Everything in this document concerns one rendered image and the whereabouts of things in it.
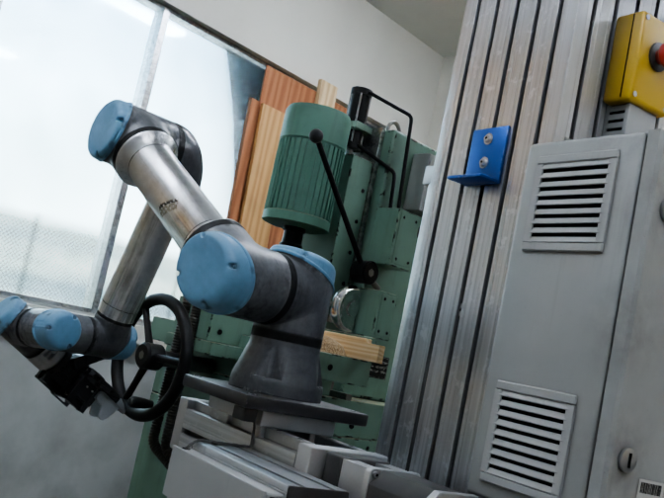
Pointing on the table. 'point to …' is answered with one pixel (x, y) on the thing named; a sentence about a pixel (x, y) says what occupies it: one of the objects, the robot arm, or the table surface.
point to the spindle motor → (306, 168)
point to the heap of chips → (332, 346)
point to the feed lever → (364, 274)
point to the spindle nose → (292, 236)
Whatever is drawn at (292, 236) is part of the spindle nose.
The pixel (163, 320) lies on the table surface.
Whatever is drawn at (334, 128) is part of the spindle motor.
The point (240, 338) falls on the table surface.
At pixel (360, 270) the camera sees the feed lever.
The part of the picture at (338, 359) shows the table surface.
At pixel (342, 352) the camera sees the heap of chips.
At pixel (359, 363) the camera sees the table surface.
